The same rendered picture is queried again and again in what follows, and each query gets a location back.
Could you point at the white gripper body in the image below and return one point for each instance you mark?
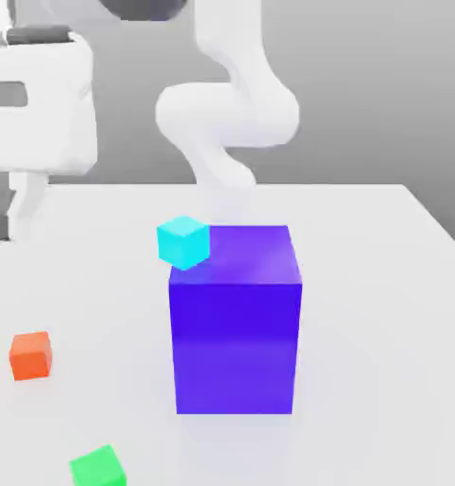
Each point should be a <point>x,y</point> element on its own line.
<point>52,114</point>

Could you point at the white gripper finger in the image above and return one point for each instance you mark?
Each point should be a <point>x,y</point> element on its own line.
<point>26,205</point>

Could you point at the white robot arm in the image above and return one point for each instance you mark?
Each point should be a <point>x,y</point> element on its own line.
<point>231,114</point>

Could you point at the small orange cube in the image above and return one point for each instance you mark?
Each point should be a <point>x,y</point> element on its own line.
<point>30,357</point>

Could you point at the small cyan cube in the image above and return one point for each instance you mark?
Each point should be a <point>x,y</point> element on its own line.
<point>183,243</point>

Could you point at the small green cube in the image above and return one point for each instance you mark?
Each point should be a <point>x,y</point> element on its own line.
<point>98,469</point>

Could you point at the large purple box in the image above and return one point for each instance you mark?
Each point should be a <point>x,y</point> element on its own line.
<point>234,341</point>

